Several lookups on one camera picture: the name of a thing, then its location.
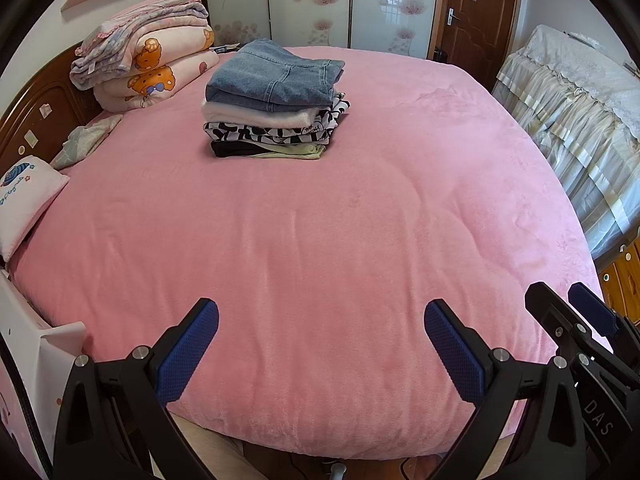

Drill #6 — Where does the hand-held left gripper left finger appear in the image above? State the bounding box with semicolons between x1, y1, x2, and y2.
52;297;221;480

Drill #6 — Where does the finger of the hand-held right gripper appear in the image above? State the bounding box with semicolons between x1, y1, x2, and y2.
567;282;640;362
524;281;632;391

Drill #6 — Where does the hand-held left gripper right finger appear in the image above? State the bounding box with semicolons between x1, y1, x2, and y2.
424;298;587;480

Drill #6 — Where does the blue denim jacket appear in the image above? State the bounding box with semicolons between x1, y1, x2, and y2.
205;38;347;113

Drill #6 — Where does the wooden drawer cabinet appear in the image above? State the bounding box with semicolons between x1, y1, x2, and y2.
597;240;640;311

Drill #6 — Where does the pink fleece bed blanket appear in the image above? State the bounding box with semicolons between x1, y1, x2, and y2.
5;45;613;461

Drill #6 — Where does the white bedside stand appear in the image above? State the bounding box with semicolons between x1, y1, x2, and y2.
0;270;88;461

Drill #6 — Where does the white printed pillow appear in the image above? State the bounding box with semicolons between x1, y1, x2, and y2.
0;155;71;263

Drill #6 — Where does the folded black and white garment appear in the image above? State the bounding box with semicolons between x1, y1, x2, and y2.
202;100;351;147

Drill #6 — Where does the folded light green garment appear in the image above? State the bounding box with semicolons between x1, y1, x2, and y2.
250;142;331;162

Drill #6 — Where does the small pale patterned cloth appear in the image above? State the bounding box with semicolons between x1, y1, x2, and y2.
50;114;123;171

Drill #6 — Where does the folded white fleece sweater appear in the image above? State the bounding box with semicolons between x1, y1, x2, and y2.
201;92;346;131

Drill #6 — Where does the wooden headboard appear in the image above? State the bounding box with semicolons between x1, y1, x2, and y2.
0;42;103;178

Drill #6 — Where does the folded pink bear print quilt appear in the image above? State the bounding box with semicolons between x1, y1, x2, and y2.
92;24;221;111

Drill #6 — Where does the brown wooden door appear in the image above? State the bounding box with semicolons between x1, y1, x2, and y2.
435;0;523;91

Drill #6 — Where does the stack of folded quilts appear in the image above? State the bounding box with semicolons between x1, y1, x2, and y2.
70;0;211;92

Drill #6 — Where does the floral sliding wardrobe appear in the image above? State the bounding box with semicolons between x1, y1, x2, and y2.
192;0;441;61

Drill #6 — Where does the grey cable plug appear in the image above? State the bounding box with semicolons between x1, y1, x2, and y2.
320;457;351;480

